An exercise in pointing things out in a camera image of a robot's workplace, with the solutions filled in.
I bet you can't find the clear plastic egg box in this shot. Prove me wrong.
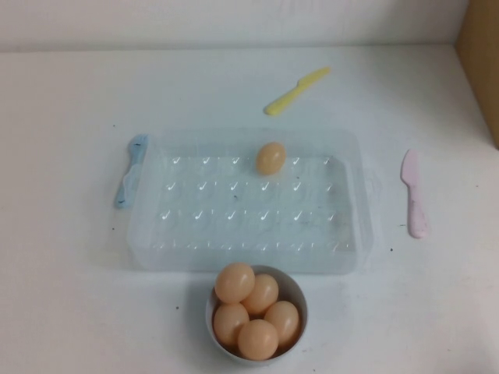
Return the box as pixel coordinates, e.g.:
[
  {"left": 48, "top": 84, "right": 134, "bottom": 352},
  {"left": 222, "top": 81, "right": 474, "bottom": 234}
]
[{"left": 126, "top": 127, "right": 375, "bottom": 276}]

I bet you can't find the beige egg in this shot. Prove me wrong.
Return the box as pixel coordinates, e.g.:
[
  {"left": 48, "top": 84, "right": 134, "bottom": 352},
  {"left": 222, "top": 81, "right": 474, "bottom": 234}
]
[
  {"left": 241, "top": 273, "right": 280, "bottom": 316},
  {"left": 213, "top": 302, "right": 250, "bottom": 349},
  {"left": 237, "top": 319, "right": 279, "bottom": 360},
  {"left": 214, "top": 262, "right": 257, "bottom": 305},
  {"left": 264, "top": 301, "right": 301, "bottom": 350},
  {"left": 256, "top": 142, "right": 287, "bottom": 175}
]

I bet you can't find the brown cardboard box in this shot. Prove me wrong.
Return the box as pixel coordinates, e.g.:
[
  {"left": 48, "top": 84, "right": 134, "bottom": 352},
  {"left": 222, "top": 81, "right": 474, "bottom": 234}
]
[{"left": 455, "top": 0, "right": 499, "bottom": 152}]

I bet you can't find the yellow plastic knife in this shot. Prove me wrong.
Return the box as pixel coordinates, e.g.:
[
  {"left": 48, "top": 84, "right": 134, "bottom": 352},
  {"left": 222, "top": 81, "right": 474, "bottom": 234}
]
[{"left": 264, "top": 66, "right": 331, "bottom": 116}]

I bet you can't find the white round bowl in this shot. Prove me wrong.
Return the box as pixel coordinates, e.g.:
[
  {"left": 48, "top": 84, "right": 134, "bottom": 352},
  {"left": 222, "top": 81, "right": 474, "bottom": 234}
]
[{"left": 205, "top": 264, "right": 309, "bottom": 365}]

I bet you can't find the light blue plastic knife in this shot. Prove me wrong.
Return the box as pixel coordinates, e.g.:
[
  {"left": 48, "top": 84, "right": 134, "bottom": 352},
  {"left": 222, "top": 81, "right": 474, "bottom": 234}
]
[{"left": 113, "top": 133, "right": 151, "bottom": 210}]

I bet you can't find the pink plastic knife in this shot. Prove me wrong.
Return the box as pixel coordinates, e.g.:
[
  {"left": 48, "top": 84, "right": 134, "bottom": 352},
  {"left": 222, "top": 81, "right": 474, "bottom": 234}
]
[{"left": 401, "top": 148, "right": 429, "bottom": 238}]

